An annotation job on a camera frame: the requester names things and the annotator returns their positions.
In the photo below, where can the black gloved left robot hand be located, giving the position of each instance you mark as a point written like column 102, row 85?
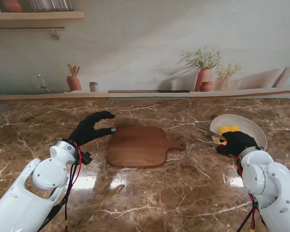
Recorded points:
column 85, row 131

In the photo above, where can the terracotta pot with wooden utensils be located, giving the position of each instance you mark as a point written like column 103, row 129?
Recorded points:
column 74, row 83

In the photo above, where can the leaning wooden boards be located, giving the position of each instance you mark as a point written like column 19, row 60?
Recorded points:
column 286, row 77

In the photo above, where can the yellow corn chunk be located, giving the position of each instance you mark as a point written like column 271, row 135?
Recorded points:
column 221, row 143
column 234, row 127
column 223, row 129

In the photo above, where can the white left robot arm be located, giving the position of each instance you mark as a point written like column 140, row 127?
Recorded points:
column 48, row 174

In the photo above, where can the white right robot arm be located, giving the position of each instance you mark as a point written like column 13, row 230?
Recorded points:
column 261, row 174

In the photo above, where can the orange pot on shelf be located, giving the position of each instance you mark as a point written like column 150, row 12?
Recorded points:
column 12, row 6

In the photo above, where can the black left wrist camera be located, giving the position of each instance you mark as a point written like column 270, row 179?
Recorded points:
column 86, row 158

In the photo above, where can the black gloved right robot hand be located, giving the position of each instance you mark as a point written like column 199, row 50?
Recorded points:
column 239, row 143

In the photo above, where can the beige round plate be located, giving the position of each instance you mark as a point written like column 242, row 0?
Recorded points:
column 246, row 125

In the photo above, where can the brown wooden cutting board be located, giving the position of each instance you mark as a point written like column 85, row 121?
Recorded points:
column 137, row 147

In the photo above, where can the light wooden wall shelf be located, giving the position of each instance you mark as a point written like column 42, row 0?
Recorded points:
column 38, row 15

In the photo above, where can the grey white mug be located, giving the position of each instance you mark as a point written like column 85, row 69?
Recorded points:
column 93, row 87

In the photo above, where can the metal wall rail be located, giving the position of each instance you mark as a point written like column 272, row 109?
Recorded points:
column 26, row 28

